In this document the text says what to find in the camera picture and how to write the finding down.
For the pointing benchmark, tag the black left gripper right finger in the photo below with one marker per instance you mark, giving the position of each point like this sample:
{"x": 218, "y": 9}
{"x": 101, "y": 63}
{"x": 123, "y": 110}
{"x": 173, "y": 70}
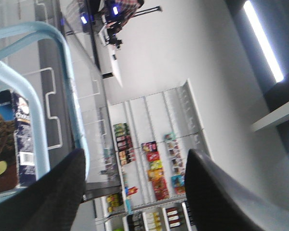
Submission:
{"x": 218, "y": 202}

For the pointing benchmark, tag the dark blue Chocofello cookie box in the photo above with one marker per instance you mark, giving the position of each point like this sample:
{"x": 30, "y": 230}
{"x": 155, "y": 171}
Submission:
{"x": 17, "y": 164}

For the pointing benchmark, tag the white supermarket shelf unit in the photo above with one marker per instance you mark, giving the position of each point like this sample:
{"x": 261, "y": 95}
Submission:
{"x": 140, "y": 147}

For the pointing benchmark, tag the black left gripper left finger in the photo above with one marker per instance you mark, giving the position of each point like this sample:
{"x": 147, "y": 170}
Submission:
{"x": 51, "y": 203}

